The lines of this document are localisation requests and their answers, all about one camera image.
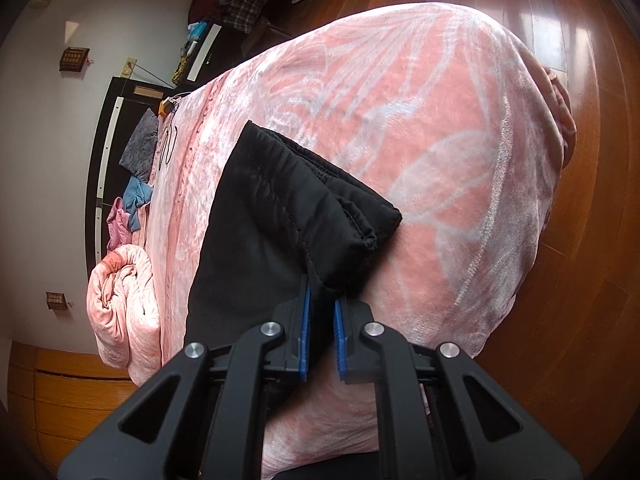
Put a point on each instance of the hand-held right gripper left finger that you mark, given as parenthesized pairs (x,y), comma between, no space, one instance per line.
(305,330)

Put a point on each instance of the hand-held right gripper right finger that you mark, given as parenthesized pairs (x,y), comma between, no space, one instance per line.
(340,335)

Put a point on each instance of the black pants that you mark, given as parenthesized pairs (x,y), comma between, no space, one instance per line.
(260,220)

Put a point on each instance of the rolled pink quilt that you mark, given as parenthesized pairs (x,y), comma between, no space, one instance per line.
(122,300)

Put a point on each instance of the pink floral blanket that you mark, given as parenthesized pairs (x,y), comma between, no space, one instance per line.
(450,160)

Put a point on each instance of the blue cloth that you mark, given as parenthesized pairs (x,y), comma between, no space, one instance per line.
(136,197)

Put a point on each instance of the pink cloth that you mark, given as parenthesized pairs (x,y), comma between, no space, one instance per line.
(117,225)

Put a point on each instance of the grey cloth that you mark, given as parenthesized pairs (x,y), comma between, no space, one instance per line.
(141,145)

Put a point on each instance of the wooden wardrobe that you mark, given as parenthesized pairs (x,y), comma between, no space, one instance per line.
(65,390)

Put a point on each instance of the small orange object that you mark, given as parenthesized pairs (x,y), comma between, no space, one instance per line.
(168,107)

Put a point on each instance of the black headboard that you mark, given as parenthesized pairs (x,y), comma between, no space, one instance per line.
(112,110)

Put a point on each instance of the dark nightstand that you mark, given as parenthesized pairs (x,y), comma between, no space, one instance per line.
(225,47)

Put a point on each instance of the blue and white packet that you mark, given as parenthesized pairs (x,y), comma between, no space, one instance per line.
(197,30)

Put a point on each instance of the plaid cloth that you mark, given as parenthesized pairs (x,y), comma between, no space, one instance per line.
(250,2)

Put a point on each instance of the maroon cloth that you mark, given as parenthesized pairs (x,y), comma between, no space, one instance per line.
(204,5)

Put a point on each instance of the brown wall fixture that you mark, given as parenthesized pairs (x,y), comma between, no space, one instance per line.
(56,300)
(74,59)

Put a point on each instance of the beige wall switch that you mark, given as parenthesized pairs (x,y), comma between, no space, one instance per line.
(129,67)

